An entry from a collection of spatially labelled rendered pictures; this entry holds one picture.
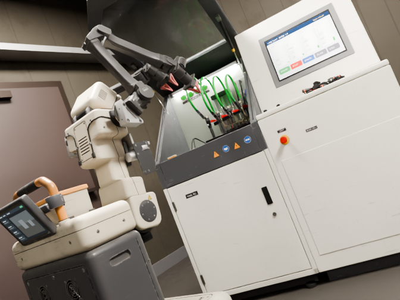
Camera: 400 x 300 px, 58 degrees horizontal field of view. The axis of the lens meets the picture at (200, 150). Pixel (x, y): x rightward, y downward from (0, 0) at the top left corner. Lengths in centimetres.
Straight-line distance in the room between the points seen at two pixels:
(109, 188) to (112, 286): 56
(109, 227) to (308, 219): 111
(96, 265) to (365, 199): 134
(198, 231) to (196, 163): 41
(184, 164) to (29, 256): 100
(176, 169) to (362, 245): 109
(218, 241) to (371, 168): 93
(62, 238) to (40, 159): 208
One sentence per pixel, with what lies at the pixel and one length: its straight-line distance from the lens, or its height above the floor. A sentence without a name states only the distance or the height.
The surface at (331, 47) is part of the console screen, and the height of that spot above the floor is 119.
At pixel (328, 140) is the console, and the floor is 71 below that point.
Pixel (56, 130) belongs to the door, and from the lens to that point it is 362.
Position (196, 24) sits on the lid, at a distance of 244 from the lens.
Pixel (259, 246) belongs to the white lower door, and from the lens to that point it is 215.
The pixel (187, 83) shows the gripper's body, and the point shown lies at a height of 128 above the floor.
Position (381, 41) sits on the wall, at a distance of 365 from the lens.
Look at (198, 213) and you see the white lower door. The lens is 221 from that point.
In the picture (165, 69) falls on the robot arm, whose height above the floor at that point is 138.
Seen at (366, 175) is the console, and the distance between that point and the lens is 201.
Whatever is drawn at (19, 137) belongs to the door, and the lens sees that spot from 343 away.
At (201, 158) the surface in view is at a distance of 214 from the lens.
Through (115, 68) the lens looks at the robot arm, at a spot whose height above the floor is 140.
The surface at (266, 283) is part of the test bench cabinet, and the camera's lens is 222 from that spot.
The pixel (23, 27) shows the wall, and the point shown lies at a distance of 410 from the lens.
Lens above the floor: 79
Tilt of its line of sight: 4 degrees up
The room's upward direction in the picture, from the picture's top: 22 degrees counter-clockwise
